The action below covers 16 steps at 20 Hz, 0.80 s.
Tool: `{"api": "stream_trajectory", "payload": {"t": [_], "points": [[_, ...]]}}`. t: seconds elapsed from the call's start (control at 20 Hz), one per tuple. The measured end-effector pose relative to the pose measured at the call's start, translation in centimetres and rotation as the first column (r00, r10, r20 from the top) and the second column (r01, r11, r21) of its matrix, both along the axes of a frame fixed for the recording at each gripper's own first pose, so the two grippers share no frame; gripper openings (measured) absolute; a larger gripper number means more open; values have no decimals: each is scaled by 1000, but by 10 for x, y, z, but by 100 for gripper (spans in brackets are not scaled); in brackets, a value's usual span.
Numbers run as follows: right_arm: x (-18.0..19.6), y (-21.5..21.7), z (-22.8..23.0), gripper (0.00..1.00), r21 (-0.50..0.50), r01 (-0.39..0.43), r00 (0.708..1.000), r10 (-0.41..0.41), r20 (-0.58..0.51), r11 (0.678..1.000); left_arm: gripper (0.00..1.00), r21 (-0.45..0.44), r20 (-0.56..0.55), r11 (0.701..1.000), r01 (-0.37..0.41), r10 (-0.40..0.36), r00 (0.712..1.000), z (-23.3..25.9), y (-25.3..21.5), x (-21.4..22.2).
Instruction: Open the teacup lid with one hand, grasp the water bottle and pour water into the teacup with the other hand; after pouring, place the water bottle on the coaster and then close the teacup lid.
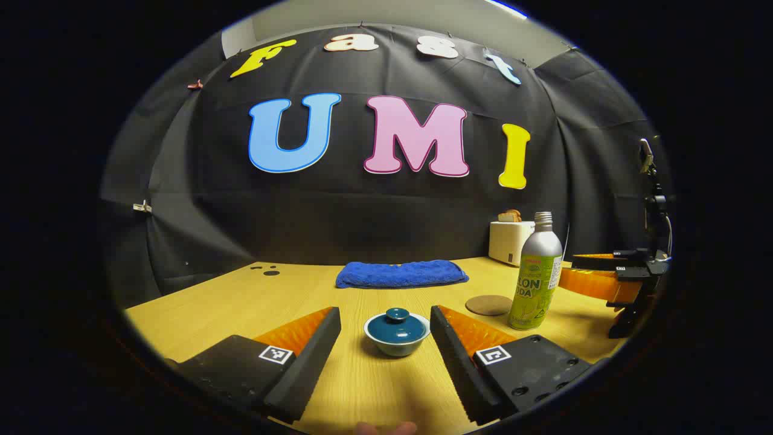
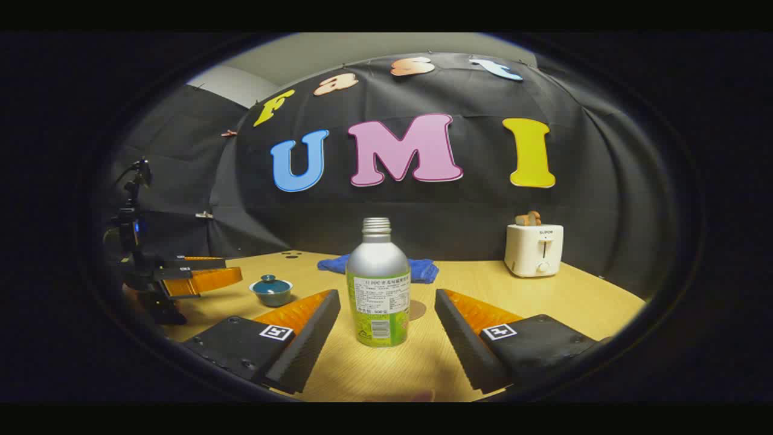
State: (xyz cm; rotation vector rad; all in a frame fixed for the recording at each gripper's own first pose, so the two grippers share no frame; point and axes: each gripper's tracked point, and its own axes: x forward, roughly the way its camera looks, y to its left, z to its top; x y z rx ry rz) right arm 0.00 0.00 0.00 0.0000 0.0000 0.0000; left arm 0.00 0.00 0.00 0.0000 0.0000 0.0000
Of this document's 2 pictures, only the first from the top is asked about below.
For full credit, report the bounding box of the round brown coaster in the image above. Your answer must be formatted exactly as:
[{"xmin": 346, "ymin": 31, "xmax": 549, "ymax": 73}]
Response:
[{"xmin": 465, "ymin": 294, "xmax": 514, "ymax": 317}]

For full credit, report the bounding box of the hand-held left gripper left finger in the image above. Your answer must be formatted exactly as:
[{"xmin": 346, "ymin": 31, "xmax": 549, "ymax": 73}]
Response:
[{"xmin": 166, "ymin": 306, "xmax": 342, "ymax": 425}]

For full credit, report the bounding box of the silver green water bottle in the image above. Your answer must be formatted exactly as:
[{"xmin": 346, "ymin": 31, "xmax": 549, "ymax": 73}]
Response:
[{"xmin": 508, "ymin": 211, "xmax": 563, "ymax": 331}]

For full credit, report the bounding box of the black backdrop cloth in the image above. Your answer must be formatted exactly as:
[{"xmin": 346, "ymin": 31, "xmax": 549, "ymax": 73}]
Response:
[{"xmin": 100, "ymin": 24, "xmax": 671, "ymax": 309}]

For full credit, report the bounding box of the white toaster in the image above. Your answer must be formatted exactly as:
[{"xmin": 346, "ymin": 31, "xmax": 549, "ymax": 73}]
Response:
[{"xmin": 488, "ymin": 221, "xmax": 537, "ymax": 267}]

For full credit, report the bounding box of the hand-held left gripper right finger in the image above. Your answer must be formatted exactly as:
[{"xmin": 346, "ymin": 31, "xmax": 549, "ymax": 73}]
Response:
[{"xmin": 430, "ymin": 305, "xmax": 595, "ymax": 427}]

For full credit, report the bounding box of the blue towel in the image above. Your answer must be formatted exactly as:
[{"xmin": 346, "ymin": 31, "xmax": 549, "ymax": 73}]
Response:
[{"xmin": 335, "ymin": 260, "xmax": 470, "ymax": 289}]

